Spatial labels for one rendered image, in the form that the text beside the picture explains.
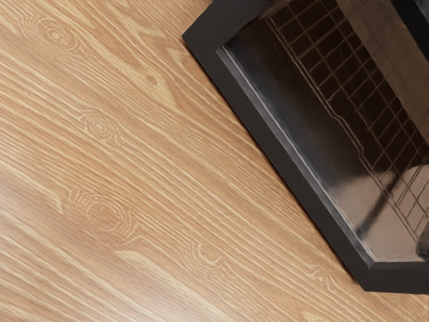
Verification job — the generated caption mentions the black oven with glass door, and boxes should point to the black oven with glass door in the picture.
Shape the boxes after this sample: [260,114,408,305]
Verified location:
[181,0,429,297]

